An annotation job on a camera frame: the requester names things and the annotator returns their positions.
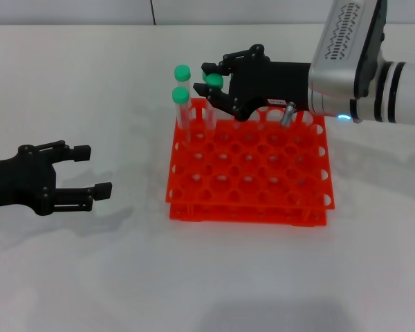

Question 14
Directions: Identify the right wrist cable with plug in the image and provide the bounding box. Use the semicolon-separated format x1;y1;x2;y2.
279;100;297;128

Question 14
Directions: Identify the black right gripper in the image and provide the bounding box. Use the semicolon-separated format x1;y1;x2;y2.
192;44;313;122

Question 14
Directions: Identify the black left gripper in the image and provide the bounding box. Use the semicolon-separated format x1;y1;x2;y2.
0;139;113;216

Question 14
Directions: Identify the orange plastic test tube rack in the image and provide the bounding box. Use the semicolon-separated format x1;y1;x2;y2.
165;98;335;228

